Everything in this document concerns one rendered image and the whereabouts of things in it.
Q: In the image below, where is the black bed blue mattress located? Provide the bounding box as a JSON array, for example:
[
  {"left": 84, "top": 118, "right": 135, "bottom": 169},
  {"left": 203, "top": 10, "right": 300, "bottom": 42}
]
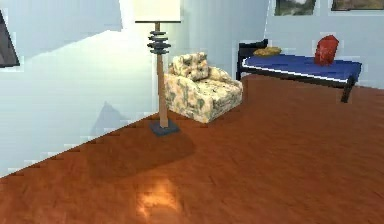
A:
[{"left": 235, "top": 38, "right": 363, "bottom": 104}]

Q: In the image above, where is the floral patterned armchair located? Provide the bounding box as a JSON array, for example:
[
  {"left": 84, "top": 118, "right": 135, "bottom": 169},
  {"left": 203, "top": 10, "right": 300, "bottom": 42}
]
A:
[{"left": 163, "top": 51, "right": 244, "bottom": 124}]

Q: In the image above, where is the wooden floor lamp white shade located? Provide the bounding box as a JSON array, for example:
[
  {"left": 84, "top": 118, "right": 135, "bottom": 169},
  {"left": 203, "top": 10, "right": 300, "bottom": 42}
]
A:
[{"left": 133, "top": 0, "right": 182, "bottom": 137}]

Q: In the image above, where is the yellow pillow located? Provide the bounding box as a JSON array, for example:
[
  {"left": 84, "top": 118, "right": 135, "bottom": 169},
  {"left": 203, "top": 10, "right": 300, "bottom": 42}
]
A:
[{"left": 252, "top": 46, "right": 283, "bottom": 57}]

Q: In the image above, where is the green landscape wall picture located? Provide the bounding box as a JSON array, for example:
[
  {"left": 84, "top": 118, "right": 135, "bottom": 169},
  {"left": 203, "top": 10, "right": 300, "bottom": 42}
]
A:
[{"left": 274, "top": 0, "right": 317, "bottom": 17}]

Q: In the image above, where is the dark framed wall picture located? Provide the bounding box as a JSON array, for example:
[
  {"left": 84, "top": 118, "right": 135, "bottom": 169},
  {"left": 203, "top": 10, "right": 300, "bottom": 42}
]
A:
[{"left": 0, "top": 9, "right": 21, "bottom": 69}]

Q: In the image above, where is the brown landscape wall picture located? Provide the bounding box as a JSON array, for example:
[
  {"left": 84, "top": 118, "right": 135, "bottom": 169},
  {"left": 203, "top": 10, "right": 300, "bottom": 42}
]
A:
[{"left": 330, "top": 0, "right": 384, "bottom": 12}]

